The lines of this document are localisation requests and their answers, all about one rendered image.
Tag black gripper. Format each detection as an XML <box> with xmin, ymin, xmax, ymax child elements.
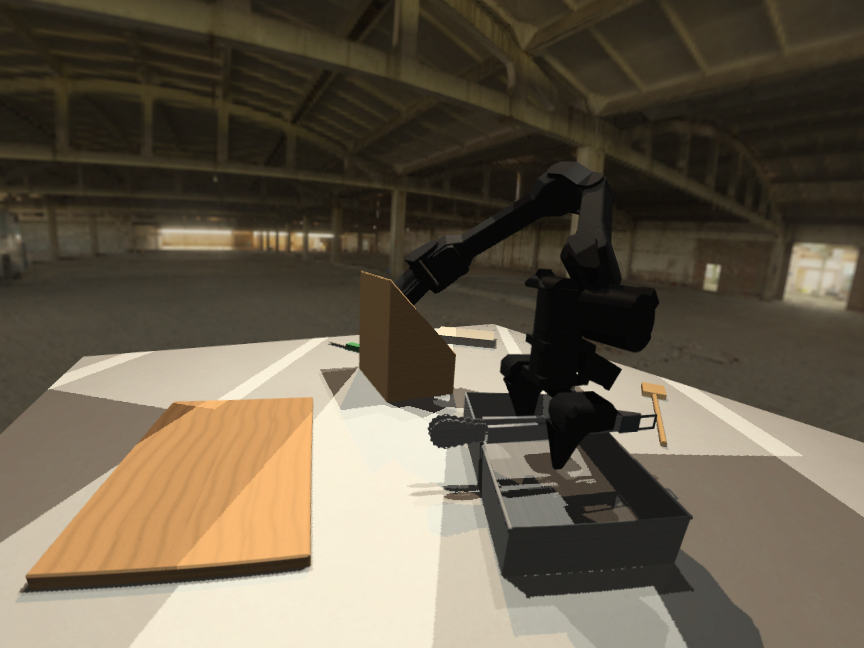
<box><xmin>499</xmin><ymin>328</ymin><xmax>618</xmax><ymax>470</ymax></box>

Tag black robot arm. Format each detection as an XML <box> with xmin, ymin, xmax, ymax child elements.
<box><xmin>394</xmin><ymin>161</ymin><xmax>659</xmax><ymax>391</ymax></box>

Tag tan wooden mallet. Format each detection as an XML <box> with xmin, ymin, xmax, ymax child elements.
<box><xmin>641</xmin><ymin>382</ymin><xmax>667</xmax><ymax>447</ymax></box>

